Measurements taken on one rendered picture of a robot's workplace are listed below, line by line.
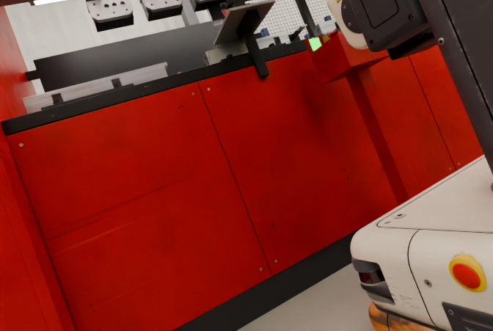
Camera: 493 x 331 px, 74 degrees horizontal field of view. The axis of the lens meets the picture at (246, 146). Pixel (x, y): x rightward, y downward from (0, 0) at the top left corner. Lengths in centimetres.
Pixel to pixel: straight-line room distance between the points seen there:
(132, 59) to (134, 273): 117
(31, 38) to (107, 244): 530
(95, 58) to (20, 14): 454
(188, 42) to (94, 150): 104
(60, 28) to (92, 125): 515
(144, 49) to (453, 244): 169
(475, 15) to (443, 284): 39
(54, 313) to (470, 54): 104
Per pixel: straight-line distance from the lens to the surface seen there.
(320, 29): 164
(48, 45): 614
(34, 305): 107
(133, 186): 111
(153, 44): 195
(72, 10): 640
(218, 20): 149
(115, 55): 192
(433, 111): 171
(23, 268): 106
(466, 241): 60
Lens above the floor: 51
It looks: 2 degrees up
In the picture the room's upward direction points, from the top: 21 degrees counter-clockwise
